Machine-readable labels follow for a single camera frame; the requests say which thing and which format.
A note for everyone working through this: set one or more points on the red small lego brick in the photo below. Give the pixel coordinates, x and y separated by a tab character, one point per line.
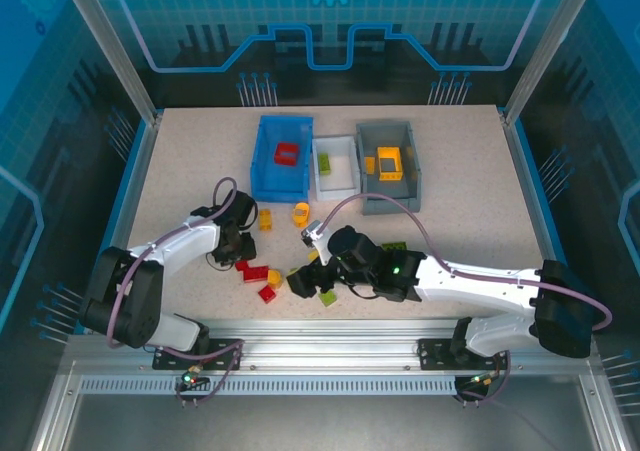
267	294

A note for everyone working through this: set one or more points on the red hollow lego piece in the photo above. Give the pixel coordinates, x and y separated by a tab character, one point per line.
278	156

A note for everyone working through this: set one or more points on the aluminium frame post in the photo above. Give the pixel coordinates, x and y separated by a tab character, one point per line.
548	46
121	56

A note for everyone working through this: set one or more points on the green two-by-two lego brick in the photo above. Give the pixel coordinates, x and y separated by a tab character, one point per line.
328	298

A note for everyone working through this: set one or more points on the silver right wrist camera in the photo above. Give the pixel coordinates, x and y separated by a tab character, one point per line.
312	233

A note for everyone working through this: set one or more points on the metal base tray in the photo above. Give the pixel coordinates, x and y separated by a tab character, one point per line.
320	421

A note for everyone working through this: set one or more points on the green two-by-four lego brick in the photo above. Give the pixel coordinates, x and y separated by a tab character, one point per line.
324	165
395	246

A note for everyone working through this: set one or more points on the aluminium table side rail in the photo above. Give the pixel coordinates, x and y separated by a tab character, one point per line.
523	171
136	171

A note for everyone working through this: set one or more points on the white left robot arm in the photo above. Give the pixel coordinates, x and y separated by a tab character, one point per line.
175	243

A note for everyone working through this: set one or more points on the red stepped lego piece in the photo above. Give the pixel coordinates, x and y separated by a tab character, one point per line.
255	273

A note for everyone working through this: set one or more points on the yellow round lego piece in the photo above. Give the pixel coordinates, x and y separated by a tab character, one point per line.
275	277

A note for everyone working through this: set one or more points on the white plastic bin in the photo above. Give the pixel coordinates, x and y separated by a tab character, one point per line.
340	171

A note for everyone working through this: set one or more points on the aluminium cross rail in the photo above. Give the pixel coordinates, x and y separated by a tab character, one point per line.
325	341

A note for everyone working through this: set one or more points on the grey plastic bin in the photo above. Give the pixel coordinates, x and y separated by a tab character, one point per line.
395	188

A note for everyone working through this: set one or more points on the blue plastic bin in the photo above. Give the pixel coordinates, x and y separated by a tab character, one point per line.
280	186

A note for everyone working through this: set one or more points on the yellow two-by-two lego brick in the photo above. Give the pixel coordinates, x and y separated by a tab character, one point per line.
265	219

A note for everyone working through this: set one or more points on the yellow rounded lego piece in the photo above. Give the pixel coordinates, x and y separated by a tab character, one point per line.
302	206

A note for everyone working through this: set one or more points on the yellow lego window frame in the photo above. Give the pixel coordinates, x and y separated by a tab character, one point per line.
390	175

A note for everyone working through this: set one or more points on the small circuit board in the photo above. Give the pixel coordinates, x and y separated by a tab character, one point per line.
192	377
481	381

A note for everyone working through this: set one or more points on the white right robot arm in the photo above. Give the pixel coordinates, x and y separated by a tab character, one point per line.
475	281

